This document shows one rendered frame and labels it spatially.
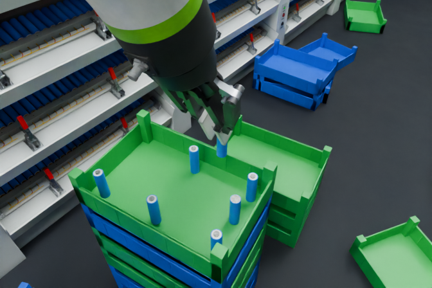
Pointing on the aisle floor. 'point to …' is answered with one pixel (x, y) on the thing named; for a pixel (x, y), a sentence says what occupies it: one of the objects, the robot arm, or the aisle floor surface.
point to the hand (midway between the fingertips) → (216, 125)
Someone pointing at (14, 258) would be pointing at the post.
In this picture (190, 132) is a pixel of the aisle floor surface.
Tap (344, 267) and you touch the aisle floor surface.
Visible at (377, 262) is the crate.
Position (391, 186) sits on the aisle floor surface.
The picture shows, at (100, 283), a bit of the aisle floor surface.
